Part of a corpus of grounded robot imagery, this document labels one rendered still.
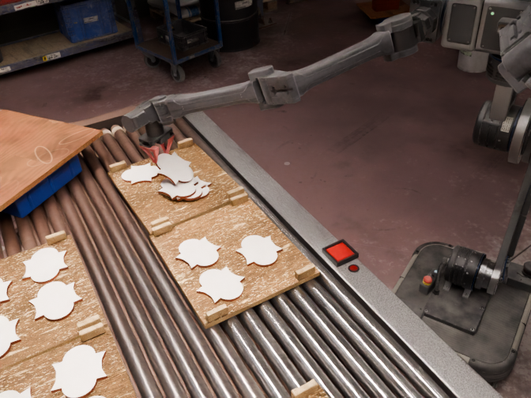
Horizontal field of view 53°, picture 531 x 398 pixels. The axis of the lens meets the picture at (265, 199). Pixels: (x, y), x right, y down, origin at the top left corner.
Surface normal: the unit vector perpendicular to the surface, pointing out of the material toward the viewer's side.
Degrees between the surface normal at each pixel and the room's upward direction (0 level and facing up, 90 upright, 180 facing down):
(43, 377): 0
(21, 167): 0
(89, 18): 90
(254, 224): 0
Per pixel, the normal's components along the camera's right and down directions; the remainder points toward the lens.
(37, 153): -0.05, -0.80
